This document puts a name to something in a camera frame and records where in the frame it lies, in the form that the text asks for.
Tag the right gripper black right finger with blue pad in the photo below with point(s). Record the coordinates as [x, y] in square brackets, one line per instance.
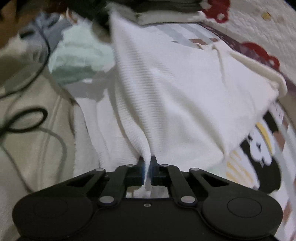
[173, 179]

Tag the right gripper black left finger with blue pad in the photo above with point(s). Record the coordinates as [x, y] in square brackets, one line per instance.
[118, 182]

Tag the cream white knit sweater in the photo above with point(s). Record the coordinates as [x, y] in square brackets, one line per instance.
[188, 106]

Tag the beige blanket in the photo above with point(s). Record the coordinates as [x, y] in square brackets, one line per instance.
[44, 139]

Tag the checkered panda cartoon rug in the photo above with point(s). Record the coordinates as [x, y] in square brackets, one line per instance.
[265, 161]

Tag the mint green folded garment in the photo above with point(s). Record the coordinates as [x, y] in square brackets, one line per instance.
[81, 54]

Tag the white bear print quilt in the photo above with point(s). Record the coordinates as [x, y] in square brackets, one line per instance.
[269, 24]

